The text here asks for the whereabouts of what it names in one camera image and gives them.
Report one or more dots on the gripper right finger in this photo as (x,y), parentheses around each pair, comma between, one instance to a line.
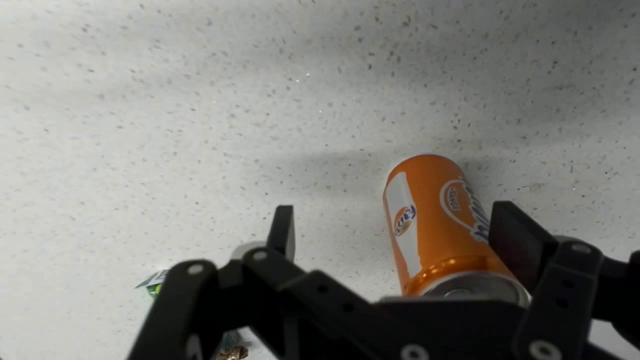
(560,290)

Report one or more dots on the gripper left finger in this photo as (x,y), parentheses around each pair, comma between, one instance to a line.
(200,300)

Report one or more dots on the orange soda can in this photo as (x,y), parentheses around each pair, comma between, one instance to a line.
(435,225)

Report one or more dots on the green snack packet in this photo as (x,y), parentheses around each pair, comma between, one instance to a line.
(154,284)

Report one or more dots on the brown foil wrapper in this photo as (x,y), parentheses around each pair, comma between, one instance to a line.
(233,353)

